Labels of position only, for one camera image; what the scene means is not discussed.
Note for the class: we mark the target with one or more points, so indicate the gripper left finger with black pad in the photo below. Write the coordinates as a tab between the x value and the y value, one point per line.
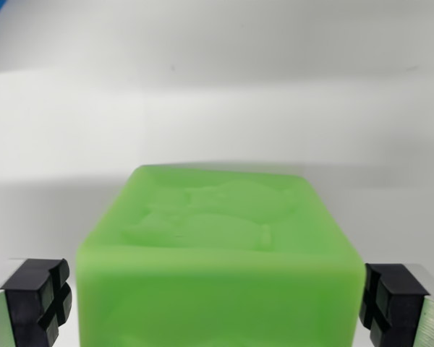
25	303

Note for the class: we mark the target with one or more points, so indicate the green embossed soft cube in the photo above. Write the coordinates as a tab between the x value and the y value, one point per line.
217	282

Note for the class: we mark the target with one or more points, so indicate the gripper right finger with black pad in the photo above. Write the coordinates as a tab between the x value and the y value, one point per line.
398	307

